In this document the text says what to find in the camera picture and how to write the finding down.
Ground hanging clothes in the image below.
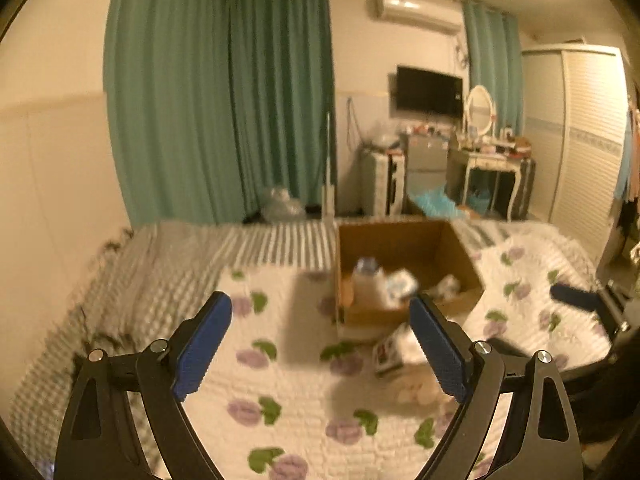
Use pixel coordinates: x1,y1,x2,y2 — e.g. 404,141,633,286
611,104,640,233

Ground white louvered wardrobe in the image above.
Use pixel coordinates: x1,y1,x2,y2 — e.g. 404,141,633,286
520,44,632,267

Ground brown cardboard box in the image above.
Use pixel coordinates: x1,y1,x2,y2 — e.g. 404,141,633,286
334,219,487,328

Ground grey striped bed sheet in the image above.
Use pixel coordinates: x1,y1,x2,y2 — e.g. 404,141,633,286
9,220,341,480

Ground white oval vanity mirror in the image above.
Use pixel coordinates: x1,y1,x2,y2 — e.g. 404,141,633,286
462,84,499,139

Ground white soft item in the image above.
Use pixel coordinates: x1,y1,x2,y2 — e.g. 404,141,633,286
428,275,467,304

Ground clear plastic bag pile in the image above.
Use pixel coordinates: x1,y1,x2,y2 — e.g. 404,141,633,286
256,186,307,222

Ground white printed tissue pack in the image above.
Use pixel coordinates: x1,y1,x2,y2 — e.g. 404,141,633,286
385,269,422,307

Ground white floral quilt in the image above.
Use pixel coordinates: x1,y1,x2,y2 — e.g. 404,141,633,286
147,220,618,480

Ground white upright pole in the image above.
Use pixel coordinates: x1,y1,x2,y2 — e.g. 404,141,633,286
321,112,339,225

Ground white dressing table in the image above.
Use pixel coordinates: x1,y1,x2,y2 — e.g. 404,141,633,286
446,135,534,222

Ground white plastic bottle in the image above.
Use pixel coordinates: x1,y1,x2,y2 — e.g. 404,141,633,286
352,257,389,307

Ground white drawer cabinet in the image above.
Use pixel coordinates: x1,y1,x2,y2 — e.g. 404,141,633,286
359,150,407,217

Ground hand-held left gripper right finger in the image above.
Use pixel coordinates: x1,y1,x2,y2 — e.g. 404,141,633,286
407,293,586,480

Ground narrow teal curtain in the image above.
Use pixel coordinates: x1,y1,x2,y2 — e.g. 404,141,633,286
462,0,524,137

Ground small white carton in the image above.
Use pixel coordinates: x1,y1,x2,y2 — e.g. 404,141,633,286
372,322,427,379

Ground grey mini fridge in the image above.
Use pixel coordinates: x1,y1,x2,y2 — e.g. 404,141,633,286
404,131,451,197

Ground teal crumpled cloth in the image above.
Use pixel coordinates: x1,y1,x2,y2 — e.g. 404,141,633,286
409,184,460,219

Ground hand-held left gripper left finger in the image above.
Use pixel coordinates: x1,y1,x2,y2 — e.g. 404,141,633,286
54,291,233,480

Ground white air conditioner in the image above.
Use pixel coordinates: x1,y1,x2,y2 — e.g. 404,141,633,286
367,0,464,37

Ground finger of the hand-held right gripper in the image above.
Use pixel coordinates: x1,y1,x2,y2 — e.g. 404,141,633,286
549,283,602,312

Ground dark suitcase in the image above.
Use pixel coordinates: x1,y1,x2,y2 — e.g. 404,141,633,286
514,159,537,212

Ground wide teal curtain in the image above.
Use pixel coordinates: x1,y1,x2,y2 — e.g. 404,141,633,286
102,0,232,229

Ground black wall television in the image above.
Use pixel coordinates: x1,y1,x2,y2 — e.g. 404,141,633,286
394,64,464,121

